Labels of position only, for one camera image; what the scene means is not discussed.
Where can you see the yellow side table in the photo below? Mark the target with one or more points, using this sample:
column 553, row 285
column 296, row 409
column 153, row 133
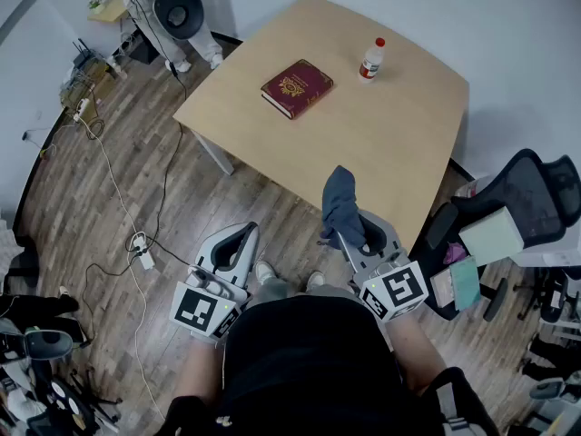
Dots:
column 109, row 12

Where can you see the person's right shoe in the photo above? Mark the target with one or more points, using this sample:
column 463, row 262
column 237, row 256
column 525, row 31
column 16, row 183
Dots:
column 315, row 280

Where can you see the white bottle with red cap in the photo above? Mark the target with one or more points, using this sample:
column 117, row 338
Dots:
column 371, row 62

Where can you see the person's left shoe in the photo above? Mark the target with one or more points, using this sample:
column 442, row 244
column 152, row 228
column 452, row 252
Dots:
column 264, row 271

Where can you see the person's left forearm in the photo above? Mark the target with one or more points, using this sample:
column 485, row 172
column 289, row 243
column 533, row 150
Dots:
column 199, row 370

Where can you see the white power strip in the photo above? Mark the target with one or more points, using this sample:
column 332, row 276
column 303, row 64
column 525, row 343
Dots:
column 144, row 256

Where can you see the black mesh office chair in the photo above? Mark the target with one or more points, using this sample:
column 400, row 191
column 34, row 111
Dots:
column 526, row 189

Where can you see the dark red book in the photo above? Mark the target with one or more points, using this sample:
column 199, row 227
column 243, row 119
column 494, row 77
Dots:
column 297, row 86

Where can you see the pale green box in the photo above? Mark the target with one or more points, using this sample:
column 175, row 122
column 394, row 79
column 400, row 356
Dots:
column 492, row 236

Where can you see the purple cloth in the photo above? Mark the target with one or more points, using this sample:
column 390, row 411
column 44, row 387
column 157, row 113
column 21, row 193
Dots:
column 454, row 253

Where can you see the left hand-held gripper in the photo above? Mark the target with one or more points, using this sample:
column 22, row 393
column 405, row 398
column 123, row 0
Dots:
column 193, row 309

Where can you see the clear plastic water jug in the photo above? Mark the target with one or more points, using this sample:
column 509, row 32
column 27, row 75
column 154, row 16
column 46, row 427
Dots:
column 472, row 188

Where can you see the pale pink box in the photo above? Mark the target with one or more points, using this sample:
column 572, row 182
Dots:
column 441, row 289

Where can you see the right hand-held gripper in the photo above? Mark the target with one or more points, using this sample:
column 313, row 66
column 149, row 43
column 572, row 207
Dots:
column 399, row 289

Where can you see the person's shoe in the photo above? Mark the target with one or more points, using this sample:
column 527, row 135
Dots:
column 315, row 280
column 264, row 271

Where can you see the person's right forearm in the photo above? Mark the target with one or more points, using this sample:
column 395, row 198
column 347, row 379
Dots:
column 413, row 352

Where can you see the grey table leg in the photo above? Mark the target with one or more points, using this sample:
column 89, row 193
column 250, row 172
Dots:
column 213, row 148

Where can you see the person's black top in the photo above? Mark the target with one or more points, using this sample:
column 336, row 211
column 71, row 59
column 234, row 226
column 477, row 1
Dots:
column 308, row 357

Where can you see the person's left hand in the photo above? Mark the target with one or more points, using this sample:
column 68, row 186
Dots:
column 209, row 342

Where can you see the black router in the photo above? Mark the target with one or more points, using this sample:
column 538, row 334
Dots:
column 84, row 57

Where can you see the dark blue cloth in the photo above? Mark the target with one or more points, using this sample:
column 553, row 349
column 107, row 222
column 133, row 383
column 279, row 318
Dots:
column 340, row 198

